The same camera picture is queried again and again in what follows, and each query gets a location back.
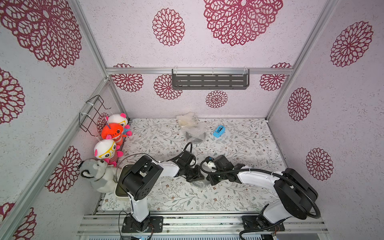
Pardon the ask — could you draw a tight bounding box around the blue tape dispenser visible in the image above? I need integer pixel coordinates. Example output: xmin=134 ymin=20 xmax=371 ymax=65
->
xmin=213 ymin=125 xmax=226 ymax=138

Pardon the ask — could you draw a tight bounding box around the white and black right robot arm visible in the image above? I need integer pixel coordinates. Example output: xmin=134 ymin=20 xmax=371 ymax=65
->
xmin=200 ymin=155 xmax=321 ymax=226

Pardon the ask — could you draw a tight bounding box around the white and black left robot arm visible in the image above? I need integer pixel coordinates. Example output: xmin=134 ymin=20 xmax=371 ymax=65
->
xmin=117 ymin=151 xmax=205 ymax=223

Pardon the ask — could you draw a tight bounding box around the cream rectangular tray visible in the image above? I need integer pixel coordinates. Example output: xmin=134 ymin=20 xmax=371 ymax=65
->
xmin=114 ymin=164 xmax=134 ymax=201

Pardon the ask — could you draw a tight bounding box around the red monster plush toy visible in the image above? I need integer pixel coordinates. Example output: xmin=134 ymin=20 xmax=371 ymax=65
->
xmin=101 ymin=123 xmax=124 ymax=146

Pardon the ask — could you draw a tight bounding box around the grey plush koala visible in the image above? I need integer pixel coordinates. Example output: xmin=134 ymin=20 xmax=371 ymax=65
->
xmin=80 ymin=159 xmax=122 ymax=194

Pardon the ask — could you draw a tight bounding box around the white plush with striped shirt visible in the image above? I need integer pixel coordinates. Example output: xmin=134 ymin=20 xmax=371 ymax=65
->
xmin=94 ymin=139 xmax=124 ymax=167

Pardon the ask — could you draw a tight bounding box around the white plush with blue dots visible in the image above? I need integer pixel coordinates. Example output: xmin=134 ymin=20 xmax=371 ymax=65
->
xmin=106 ymin=113 xmax=133 ymax=137

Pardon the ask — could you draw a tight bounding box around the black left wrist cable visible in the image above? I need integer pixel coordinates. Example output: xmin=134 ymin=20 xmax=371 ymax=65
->
xmin=172 ymin=141 xmax=197 ymax=164

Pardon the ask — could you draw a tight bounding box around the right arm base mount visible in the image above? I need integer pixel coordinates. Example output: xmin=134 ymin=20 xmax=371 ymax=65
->
xmin=242 ymin=215 xmax=286 ymax=233

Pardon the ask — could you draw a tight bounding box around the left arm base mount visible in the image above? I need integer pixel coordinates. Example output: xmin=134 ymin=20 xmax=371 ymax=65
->
xmin=121 ymin=215 xmax=164 ymax=234

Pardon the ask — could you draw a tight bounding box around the grey slotted wall shelf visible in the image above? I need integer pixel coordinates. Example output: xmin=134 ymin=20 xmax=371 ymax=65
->
xmin=171 ymin=69 xmax=250 ymax=90

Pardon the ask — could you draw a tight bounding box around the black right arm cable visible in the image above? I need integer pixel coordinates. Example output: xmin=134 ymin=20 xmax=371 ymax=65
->
xmin=199 ymin=155 xmax=322 ymax=240

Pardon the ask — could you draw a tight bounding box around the black wire wall basket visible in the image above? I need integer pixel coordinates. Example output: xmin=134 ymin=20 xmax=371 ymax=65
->
xmin=78 ymin=95 xmax=111 ymax=137

